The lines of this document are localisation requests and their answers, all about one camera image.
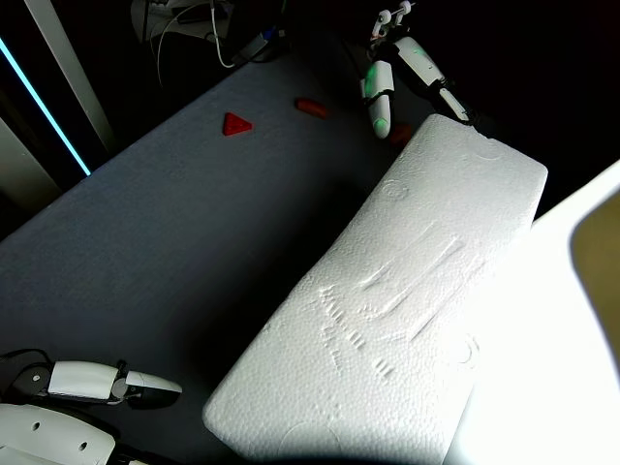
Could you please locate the white styrofoam block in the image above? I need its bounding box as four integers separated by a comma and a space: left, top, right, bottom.
201, 113, 549, 465

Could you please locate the moulded styrofoam tray with hollows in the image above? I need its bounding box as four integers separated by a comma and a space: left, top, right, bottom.
452, 157, 620, 465

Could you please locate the long orange toy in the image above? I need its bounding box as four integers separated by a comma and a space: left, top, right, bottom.
294, 97, 330, 120

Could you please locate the grey adapter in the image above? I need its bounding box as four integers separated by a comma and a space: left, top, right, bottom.
231, 32, 273, 65

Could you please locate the red triangle block with holes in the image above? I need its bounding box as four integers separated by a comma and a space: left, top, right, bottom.
222, 111, 255, 139

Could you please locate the grey table cloth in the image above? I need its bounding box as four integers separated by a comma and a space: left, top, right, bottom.
0, 50, 437, 465

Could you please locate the cyan light strip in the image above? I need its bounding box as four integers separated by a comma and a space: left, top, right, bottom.
0, 37, 92, 176

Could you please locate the white panel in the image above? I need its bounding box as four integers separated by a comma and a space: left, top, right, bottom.
0, 115, 62, 209

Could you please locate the white cable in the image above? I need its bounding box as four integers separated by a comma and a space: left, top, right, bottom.
208, 0, 239, 69

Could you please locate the white post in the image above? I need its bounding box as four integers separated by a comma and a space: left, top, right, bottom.
22, 0, 116, 151

